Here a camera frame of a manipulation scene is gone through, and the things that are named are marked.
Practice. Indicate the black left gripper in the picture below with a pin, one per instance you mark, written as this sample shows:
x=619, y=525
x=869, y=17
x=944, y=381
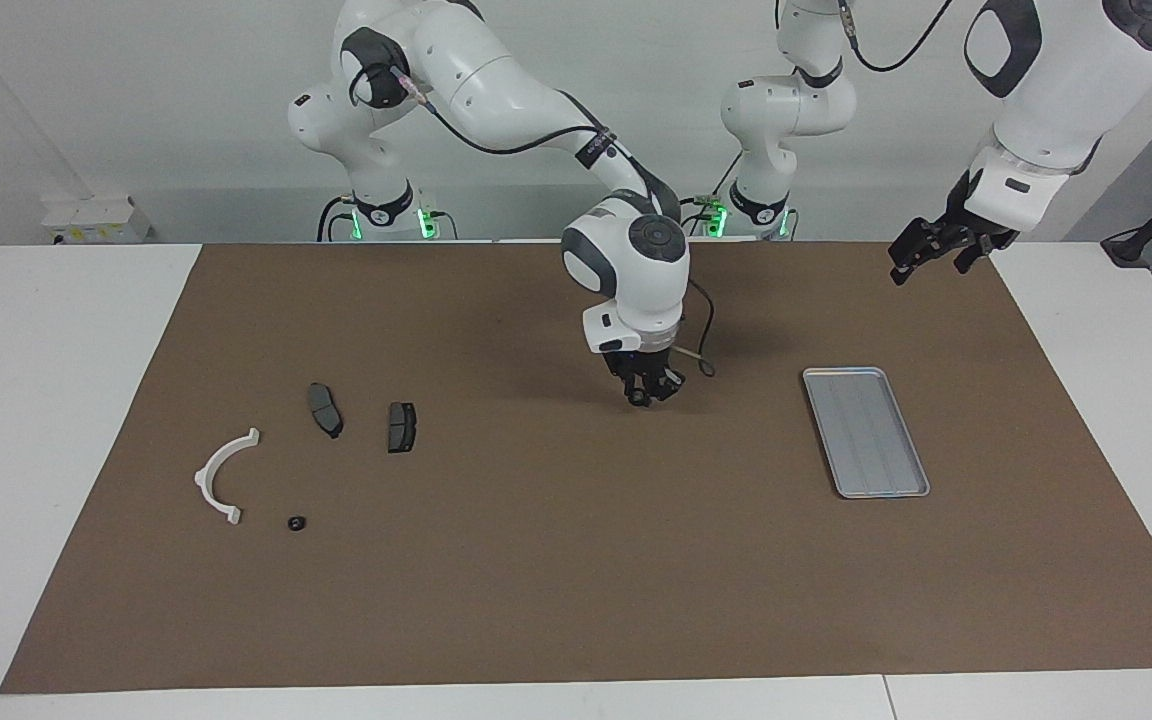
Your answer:
x=966, y=232

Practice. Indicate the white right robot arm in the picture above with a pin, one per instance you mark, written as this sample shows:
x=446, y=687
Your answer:
x=496, y=90

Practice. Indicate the white wall socket box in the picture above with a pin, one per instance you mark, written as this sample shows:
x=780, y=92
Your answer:
x=96, y=220

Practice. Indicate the elongated grey brake pad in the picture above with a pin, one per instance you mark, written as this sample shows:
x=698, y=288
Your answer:
x=325, y=410

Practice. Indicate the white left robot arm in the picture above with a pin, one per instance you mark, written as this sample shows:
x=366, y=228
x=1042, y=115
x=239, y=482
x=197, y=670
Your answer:
x=1056, y=90

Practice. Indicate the rectangular grey brake pad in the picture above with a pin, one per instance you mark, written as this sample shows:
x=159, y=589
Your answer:
x=402, y=427

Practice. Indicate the silver metal tray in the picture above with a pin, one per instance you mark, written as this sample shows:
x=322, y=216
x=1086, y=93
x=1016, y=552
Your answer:
x=866, y=432

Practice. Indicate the brown table mat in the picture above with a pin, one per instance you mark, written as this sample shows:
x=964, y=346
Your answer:
x=586, y=580

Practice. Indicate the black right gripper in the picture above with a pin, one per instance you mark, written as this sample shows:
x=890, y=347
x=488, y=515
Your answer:
x=644, y=365

